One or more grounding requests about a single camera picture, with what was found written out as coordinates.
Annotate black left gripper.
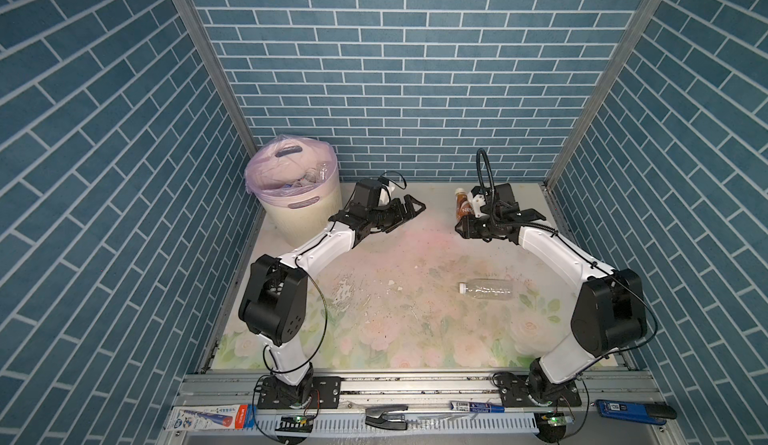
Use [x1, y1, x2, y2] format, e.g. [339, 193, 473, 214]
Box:
[365, 194, 425, 232]

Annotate brown coffee bottle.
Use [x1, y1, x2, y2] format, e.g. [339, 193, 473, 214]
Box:
[455, 188, 474, 221]

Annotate clear bottle white cap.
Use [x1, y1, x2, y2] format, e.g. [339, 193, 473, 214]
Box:
[458, 279, 514, 300]

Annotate cream bin with pink liner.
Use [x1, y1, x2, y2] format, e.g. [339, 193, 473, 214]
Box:
[244, 135, 342, 247]

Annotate clear bottle blue label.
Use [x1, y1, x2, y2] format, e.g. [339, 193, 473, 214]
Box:
[299, 162, 332, 187]

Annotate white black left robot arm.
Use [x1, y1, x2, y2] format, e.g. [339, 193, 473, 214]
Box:
[238, 194, 426, 387]

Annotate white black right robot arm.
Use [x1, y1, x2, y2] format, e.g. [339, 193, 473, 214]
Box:
[455, 184, 648, 390]

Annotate blue marker pen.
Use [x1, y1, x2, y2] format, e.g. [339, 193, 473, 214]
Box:
[450, 401, 505, 414]

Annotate black pliers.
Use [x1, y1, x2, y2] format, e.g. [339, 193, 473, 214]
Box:
[365, 404, 409, 431]

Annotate blue black hand tool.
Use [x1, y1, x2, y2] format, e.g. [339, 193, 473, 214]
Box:
[595, 399, 677, 426]

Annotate white red blue box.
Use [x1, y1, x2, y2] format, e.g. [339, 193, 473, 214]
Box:
[164, 404, 254, 431]

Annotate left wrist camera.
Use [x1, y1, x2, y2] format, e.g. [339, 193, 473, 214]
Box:
[349, 177, 395, 214]

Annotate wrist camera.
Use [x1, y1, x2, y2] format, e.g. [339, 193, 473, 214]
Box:
[468, 186, 487, 218]
[349, 177, 395, 214]

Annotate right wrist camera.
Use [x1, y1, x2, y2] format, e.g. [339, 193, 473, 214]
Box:
[468, 186, 487, 218]

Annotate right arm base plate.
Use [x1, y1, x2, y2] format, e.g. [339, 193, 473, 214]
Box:
[491, 372, 582, 408]

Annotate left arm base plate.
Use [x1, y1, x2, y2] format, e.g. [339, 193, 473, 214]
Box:
[256, 375, 341, 410]

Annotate white slotted cable duct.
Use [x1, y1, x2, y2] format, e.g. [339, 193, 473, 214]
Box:
[253, 413, 539, 438]

